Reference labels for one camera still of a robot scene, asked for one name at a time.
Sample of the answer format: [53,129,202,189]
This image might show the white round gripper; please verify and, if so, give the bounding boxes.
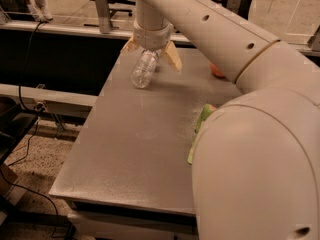
[121,20,182,73]

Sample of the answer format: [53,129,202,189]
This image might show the clear plastic water bottle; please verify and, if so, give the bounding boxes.
[131,50,159,89]

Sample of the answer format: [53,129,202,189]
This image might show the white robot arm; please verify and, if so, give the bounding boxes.
[135,0,320,240]

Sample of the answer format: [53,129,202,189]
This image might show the orange red apple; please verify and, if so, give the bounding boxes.
[210,63,224,78]

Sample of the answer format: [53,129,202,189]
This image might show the green rice chips bag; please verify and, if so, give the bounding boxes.
[187,104,216,164]

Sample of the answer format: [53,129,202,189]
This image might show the left metal barrier post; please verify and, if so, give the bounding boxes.
[94,0,112,34]

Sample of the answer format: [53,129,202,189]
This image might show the metal barrier post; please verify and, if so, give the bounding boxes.
[94,0,112,34]
[227,0,241,14]

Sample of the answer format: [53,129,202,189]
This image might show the right metal barrier post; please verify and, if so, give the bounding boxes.
[227,0,241,14]

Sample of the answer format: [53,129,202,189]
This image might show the black power cable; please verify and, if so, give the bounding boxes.
[0,20,68,240]

